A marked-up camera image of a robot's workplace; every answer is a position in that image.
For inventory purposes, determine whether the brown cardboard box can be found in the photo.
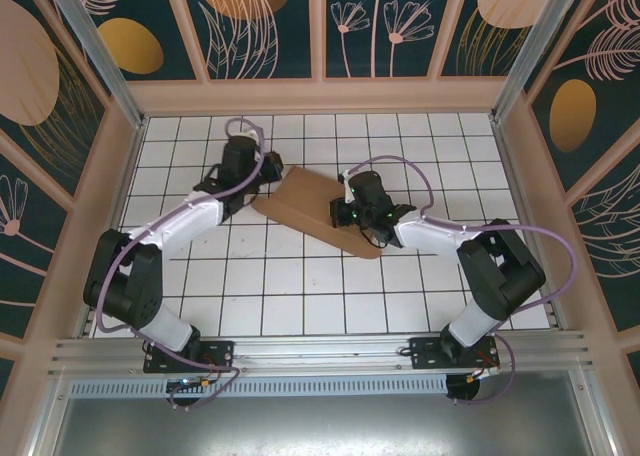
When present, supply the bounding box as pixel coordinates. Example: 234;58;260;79
251;164;384;261

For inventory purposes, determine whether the yellow power connector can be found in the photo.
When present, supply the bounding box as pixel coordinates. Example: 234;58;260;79
464;365;501;385

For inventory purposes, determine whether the small green circuit board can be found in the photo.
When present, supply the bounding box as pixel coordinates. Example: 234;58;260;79
166;376;212;393

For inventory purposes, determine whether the grey metal sheet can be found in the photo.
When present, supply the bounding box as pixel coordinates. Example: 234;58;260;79
29;394;619;456

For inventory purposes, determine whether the aluminium side rail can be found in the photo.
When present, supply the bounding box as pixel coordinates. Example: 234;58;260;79
492;115;566;333

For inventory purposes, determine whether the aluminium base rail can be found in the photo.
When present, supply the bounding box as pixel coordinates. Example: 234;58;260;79
47;329;601;378

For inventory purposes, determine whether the aluminium frame post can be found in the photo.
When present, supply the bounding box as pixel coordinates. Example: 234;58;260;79
42;0;147;130
492;0;591;122

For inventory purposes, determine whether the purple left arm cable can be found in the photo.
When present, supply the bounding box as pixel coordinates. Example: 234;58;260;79
96;117;266;411

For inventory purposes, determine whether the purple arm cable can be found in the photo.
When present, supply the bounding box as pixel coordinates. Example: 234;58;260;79
96;117;266;411
344;155;579;407

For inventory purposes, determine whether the perforated grey cable duct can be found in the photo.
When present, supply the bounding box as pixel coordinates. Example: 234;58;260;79
69;378;450;398

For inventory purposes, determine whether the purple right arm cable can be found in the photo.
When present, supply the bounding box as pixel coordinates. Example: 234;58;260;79
344;155;579;407

